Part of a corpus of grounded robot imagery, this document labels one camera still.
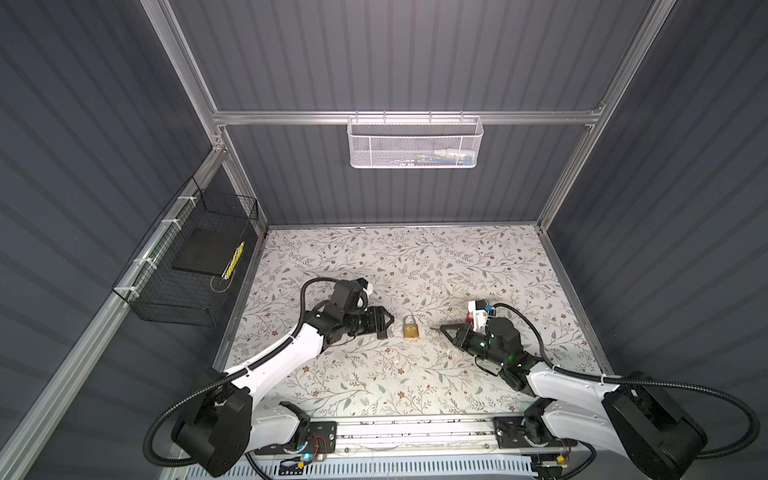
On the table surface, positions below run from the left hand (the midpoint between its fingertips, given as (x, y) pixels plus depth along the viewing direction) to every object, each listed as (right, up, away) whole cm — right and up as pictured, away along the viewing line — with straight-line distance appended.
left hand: (387, 319), depth 82 cm
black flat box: (-45, +19, -9) cm, 49 cm away
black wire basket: (-50, +14, -10) cm, 53 cm away
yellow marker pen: (-38, +17, -9) cm, 43 cm away
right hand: (+16, -3, 0) cm, 16 cm away
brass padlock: (+7, -5, +9) cm, 12 cm away
